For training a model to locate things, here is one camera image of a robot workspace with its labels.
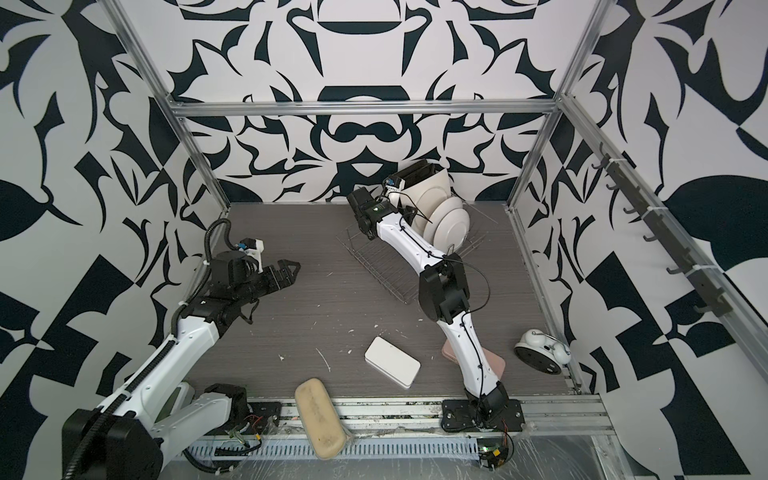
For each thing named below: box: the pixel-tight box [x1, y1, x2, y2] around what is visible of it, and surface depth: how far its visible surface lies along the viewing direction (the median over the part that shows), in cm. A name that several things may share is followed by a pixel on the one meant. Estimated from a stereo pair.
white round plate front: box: [433, 208, 471, 254], surface depth 98 cm
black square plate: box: [390, 160, 436, 187], surface depth 106 cm
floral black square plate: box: [394, 160, 436, 188], surface depth 106 cm
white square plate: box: [404, 168, 451, 236], surface depth 99 cm
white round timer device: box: [514, 329, 571, 375], surface depth 76 cm
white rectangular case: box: [364, 336, 421, 389], surface depth 81 cm
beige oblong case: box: [294, 378, 348, 460], surface depth 73 cm
